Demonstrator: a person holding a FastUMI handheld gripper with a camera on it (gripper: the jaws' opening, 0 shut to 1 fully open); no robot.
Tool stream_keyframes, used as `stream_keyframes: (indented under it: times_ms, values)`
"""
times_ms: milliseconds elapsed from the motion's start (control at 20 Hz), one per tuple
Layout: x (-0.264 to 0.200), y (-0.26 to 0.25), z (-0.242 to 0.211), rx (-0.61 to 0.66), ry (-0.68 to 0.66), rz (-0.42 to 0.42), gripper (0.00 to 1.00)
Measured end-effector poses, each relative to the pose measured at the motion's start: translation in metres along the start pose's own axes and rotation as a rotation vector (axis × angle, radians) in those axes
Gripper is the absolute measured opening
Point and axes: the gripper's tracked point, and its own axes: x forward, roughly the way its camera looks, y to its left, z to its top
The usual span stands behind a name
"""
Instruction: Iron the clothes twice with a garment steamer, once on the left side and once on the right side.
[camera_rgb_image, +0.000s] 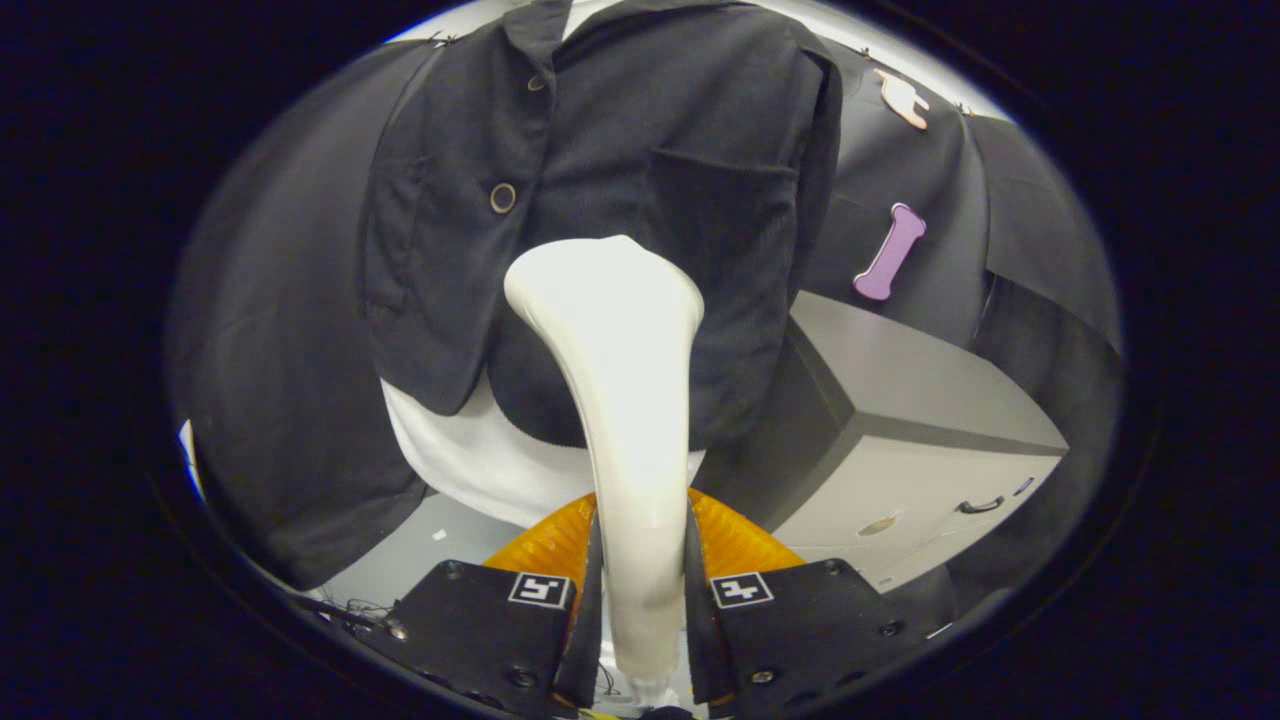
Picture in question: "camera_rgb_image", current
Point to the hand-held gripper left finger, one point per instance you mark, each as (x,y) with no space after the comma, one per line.
(590,640)

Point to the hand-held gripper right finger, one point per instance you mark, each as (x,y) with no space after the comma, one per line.
(700,650)

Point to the white garment steamer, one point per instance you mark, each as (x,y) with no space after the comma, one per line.
(610,330)

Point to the black suit jacket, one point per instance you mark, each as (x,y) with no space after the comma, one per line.
(690,130)

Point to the grey cabinet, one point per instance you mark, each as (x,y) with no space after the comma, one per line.
(920,380)

